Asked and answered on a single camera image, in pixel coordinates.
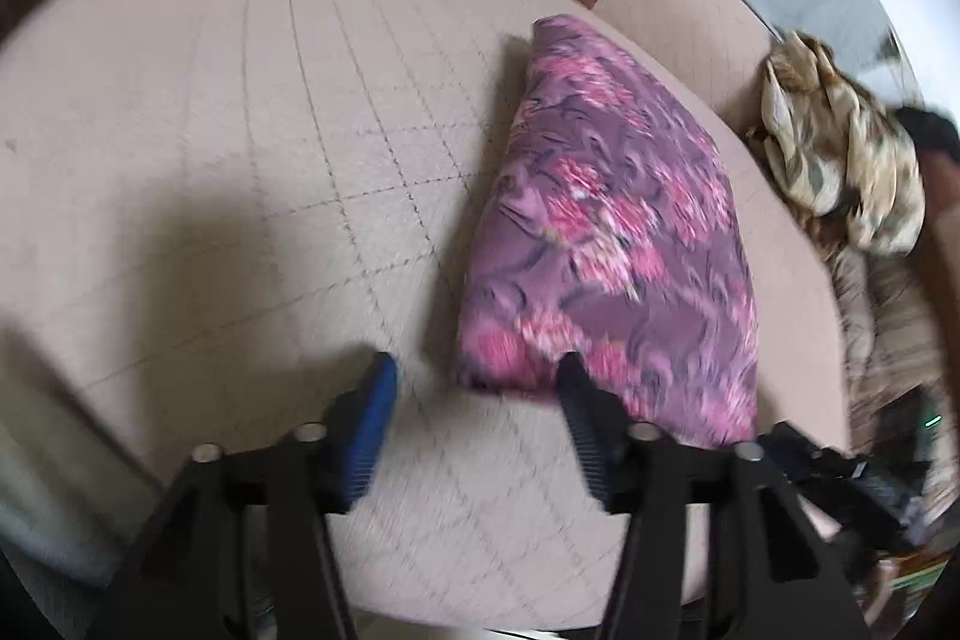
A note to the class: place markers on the pink quilted pillow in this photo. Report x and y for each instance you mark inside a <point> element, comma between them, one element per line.
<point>717,48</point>

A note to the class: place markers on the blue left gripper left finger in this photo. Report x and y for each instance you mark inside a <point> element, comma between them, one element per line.
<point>187,575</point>

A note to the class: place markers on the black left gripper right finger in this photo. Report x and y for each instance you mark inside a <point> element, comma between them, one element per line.
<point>717,545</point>

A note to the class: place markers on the pink quilted bedspread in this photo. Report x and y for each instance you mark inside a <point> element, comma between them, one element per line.
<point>212,212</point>

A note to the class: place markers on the purple pink floral garment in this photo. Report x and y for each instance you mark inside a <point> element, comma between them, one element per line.
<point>611,233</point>

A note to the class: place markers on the cream floral leaf blanket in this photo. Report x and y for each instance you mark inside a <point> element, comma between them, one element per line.
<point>843,165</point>

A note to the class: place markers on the grey striped blanket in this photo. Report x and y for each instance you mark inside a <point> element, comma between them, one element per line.
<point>892,343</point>

